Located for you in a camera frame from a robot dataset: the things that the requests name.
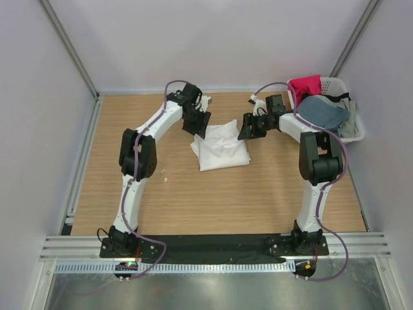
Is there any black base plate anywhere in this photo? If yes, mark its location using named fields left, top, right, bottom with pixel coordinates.
left=99, top=234, right=329, bottom=265

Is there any white slotted cable duct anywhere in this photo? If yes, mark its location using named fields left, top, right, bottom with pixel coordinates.
left=55, top=260, right=296, bottom=274

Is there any white laundry basket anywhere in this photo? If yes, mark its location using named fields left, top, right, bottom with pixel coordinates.
left=281, top=75, right=365, bottom=143

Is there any blue grey t shirt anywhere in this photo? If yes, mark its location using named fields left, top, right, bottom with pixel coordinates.
left=296, top=95, right=350, bottom=134

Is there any aluminium corner post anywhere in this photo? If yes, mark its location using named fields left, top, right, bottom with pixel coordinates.
left=38, top=0, right=99, bottom=101
left=329, top=0, right=383, bottom=78

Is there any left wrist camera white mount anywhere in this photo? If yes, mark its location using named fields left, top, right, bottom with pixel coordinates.
left=196, top=95, right=212, bottom=112

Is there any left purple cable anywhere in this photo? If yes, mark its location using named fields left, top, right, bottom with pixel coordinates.
left=122, top=79, right=168, bottom=279

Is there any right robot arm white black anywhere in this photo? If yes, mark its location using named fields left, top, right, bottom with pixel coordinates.
left=238, top=94, right=345, bottom=256

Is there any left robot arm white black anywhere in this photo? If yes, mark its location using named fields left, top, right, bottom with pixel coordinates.
left=100, top=82, right=212, bottom=258

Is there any white t shirt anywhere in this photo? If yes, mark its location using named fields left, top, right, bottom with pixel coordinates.
left=190, top=119, right=250, bottom=172

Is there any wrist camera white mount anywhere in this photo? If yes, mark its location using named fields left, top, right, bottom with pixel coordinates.
left=248, top=94, right=267, bottom=116
left=196, top=95, right=212, bottom=112

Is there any right aluminium corner post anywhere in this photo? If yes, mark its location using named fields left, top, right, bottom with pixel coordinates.
left=329, top=0, right=383, bottom=78

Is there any black garment strap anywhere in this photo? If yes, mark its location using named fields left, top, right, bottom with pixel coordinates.
left=299, top=92, right=352, bottom=103

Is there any pink t shirt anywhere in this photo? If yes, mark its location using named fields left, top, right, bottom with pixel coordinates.
left=288, top=75, right=322, bottom=106

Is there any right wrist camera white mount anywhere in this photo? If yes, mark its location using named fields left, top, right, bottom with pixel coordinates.
left=248, top=94, right=267, bottom=116

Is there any left aluminium corner post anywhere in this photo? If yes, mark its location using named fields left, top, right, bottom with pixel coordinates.
left=38, top=0, right=99, bottom=101

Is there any aluminium frame rail front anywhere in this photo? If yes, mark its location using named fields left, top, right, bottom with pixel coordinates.
left=39, top=232, right=391, bottom=262

